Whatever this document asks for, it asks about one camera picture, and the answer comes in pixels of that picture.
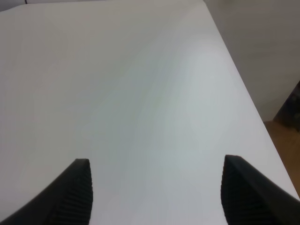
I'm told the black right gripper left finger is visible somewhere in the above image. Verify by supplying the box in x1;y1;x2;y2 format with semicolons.
1;159;93;225

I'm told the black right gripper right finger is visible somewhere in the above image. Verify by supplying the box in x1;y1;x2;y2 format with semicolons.
221;155;300;225

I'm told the dark object beside table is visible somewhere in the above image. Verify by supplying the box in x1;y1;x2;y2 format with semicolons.
273;83;300;132

